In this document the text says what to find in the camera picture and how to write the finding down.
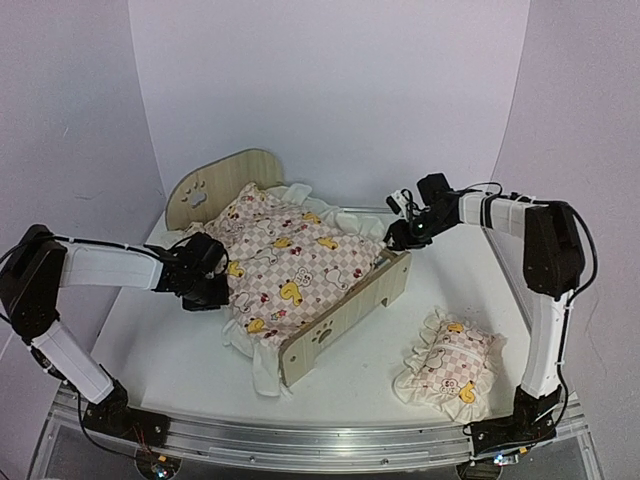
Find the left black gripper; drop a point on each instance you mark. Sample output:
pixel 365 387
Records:
pixel 222 298

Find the duck print ruffled pillow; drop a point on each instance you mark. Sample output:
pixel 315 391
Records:
pixel 452 369

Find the wooden pet bed frame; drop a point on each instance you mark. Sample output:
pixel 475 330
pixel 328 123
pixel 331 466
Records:
pixel 202 195

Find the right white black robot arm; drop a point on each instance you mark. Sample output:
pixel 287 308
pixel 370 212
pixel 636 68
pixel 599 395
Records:
pixel 557 247

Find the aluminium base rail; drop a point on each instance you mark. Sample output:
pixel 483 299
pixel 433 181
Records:
pixel 317 449

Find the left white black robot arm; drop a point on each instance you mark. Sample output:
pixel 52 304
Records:
pixel 32 274

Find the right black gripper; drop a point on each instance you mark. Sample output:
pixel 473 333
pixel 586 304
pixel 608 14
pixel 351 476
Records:
pixel 400 240

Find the duck print ruffled bed cover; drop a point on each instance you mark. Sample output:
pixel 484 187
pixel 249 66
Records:
pixel 291 258

